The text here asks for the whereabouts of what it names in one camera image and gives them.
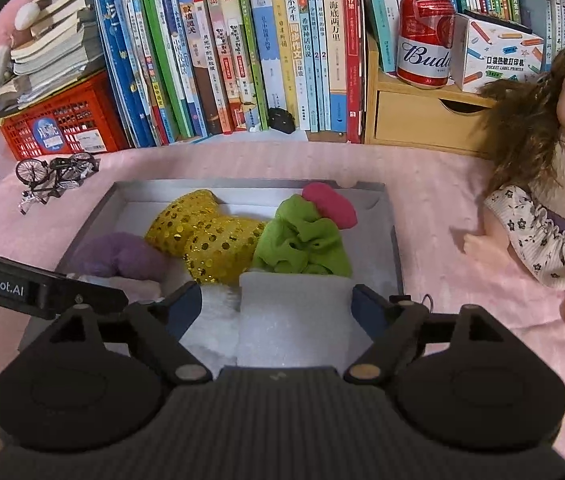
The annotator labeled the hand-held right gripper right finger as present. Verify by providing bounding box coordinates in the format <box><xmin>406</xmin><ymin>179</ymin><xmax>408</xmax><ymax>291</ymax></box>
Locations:
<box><xmin>343</xmin><ymin>284</ymin><xmax>508</xmax><ymax>385</ymax></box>

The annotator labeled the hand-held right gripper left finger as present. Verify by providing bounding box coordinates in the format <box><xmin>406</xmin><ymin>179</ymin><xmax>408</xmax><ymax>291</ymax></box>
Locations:
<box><xmin>52</xmin><ymin>282</ymin><xmax>213</xmax><ymax>385</ymax></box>

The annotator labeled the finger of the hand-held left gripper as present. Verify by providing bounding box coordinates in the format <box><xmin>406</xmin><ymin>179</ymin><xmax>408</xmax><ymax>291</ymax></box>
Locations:
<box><xmin>56</xmin><ymin>274</ymin><xmax>129</xmax><ymax>319</ymax></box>

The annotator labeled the purple plush toy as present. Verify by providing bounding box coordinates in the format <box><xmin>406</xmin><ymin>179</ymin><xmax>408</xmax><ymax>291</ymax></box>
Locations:
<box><xmin>65</xmin><ymin>232</ymin><xmax>168</xmax><ymax>281</ymax></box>

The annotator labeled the yellow sequin fabric piece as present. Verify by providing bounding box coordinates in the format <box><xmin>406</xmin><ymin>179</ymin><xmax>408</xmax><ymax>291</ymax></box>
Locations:
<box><xmin>143</xmin><ymin>189</ymin><xmax>267</xmax><ymax>286</ymax></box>

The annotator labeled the grey cardboard box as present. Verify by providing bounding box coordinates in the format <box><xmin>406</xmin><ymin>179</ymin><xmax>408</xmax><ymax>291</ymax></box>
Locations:
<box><xmin>20</xmin><ymin>180</ymin><xmax>406</xmax><ymax>356</ymax></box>

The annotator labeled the green fabric scrunchie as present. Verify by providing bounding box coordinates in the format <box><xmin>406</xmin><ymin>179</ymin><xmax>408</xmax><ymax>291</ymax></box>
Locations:
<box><xmin>252</xmin><ymin>195</ymin><xmax>353</xmax><ymax>278</ymax></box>

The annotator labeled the pink fabric scrunchie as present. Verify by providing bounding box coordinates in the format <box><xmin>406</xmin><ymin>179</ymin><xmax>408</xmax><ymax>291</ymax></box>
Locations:
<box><xmin>301</xmin><ymin>182</ymin><xmax>359</xmax><ymax>230</ymax></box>

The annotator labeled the miniature metal bicycle model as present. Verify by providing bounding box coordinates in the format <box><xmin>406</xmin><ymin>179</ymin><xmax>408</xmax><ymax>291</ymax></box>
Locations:
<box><xmin>15</xmin><ymin>152</ymin><xmax>100</xmax><ymax>216</ymax></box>

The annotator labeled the pink tablecloth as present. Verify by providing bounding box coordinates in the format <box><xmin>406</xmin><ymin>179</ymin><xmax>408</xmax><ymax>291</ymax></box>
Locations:
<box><xmin>0</xmin><ymin>135</ymin><xmax>565</xmax><ymax>466</ymax></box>

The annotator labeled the red plastic crate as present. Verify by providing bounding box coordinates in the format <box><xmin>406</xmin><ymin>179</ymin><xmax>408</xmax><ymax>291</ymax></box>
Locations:
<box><xmin>0</xmin><ymin>71</ymin><xmax>130</xmax><ymax>161</ymax></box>

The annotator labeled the small wooden drawer box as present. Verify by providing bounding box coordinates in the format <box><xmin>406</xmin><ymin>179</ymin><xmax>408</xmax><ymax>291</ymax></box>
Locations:
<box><xmin>364</xmin><ymin>32</ymin><xmax>501</xmax><ymax>158</ymax></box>

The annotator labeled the small black object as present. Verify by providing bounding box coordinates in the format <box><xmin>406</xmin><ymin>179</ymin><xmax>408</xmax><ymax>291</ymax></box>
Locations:
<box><xmin>268</xmin><ymin>107</ymin><xmax>297</xmax><ymax>135</ymax></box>

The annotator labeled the stack of worn books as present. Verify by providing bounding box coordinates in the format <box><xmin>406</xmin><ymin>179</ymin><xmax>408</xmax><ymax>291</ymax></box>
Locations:
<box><xmin>0</xmin><ymin>0</ymin><xmax>106</xmax><ymax>122</ymax></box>

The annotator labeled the long-haired baby doll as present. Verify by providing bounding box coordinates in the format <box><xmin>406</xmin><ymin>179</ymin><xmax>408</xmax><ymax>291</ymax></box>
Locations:
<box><xmin>463</xmin><ymin>44</ymin><xmax>565</xmax><ymax>343</ymax></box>

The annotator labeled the row of tall picture books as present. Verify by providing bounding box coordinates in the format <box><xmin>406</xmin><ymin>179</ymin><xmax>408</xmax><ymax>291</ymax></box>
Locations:
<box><xmin>90</xmin><ymin>0</ymin><xmax>366</xmax><ymax>148</ymax></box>

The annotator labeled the pink plush toy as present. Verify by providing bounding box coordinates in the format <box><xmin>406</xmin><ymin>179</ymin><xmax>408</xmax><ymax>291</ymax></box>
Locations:
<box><xmin>0</xmin><ymin>0</ymin><xmax>63</xmax><ymax>93</ymax></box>

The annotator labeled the red drink can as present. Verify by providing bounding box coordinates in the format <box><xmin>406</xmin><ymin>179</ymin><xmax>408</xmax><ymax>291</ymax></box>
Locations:
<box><xmin>396</xmin><ymin>0</ymin><xmax>457</xmax><ymax>90</ymax></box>

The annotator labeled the white label printer box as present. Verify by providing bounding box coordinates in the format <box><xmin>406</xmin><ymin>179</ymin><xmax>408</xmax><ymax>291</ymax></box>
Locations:
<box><xmin>450</xmin><ymin>12</ymin><xmax>546</xmax><ymax>93</ymax></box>

